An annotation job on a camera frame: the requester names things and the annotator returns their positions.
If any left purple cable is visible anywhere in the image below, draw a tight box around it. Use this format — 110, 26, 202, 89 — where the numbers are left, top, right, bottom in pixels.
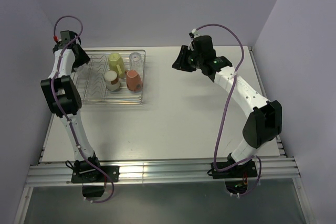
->
50, 16, 115, 204

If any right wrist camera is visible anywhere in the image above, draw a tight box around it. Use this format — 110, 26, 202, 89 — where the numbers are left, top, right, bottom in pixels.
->
188, 28, 201, 40

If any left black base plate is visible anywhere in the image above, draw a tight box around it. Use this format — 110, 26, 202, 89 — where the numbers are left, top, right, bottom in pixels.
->
71, 166, 119, 184

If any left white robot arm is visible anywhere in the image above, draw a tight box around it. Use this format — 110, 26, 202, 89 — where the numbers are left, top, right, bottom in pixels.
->
40, 42, 102, 183

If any pale yellow plastic mug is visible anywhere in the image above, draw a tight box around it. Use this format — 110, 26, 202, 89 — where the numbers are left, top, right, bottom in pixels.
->
108, 53, 125, 79

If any aluminium rail frame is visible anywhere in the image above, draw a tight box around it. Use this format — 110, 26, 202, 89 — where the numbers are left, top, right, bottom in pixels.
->
25, 46, 300, 187

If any pink patterned ceramic mug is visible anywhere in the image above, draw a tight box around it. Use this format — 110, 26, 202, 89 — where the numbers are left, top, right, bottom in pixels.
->
125, 69, 142, 92

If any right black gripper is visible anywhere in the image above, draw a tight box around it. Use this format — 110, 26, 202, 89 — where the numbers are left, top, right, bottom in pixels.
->
172, 45, 203, 72

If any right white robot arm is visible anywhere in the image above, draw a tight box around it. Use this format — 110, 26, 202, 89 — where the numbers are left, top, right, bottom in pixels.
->
172, 34, 282, 177

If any clear wire dish rack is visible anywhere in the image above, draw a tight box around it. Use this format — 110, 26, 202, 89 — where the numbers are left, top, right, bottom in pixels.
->
71, 48, 146, 106

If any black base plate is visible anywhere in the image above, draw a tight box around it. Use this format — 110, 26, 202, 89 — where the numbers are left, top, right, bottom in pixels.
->
71, 166, 119, 184
209, 161, 258, 180

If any small clear plastic glass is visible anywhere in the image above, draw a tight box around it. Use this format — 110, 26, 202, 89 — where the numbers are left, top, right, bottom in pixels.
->
77, 65, 90, 81

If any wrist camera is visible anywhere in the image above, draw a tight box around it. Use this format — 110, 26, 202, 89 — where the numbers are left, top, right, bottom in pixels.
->
188, 28, 201, 40
53, 30, 77, 45

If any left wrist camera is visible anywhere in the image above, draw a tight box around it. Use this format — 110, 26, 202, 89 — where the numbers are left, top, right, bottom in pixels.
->
53, 30, 77, 45

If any purple cable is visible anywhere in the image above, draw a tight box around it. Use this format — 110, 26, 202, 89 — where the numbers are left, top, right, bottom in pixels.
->
196, 23, 263, 197
50, 16, 115, 204

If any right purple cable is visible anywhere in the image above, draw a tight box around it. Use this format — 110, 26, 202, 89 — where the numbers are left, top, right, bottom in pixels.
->
196, 23, 263, 197

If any brown metal-lined cup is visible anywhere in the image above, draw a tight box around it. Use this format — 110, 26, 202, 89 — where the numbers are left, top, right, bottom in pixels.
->
104, 70, 120, 91

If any large clear plastic tumbler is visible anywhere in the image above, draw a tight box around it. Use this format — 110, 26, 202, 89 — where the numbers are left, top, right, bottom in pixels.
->
129, 52, 144, 72

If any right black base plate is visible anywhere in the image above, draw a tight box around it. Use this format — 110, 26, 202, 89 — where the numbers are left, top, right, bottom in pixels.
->
209, 161, 258, 180

